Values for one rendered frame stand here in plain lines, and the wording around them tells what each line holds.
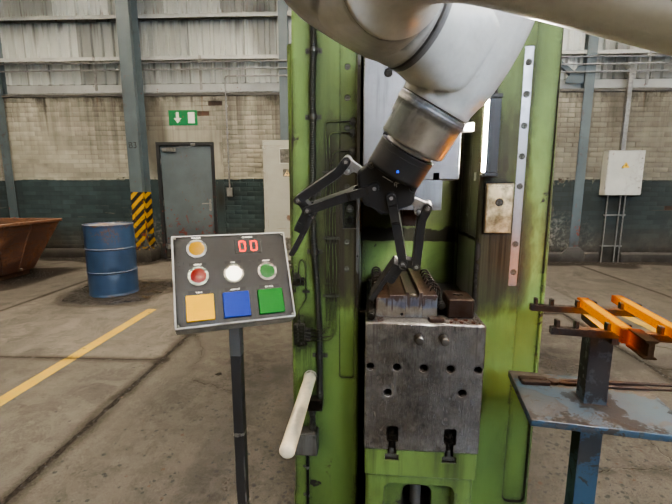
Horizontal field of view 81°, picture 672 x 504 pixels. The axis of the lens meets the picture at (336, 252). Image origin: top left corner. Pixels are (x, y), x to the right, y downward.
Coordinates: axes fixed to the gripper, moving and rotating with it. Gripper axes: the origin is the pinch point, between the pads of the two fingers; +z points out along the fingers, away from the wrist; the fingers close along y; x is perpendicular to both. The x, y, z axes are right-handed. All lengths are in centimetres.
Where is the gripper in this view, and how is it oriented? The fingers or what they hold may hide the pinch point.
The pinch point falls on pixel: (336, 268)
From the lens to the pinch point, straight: 59.5
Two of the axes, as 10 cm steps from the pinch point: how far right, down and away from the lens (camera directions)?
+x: -1.6, 3.9, -9.1
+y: -8.7, -4.8, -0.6
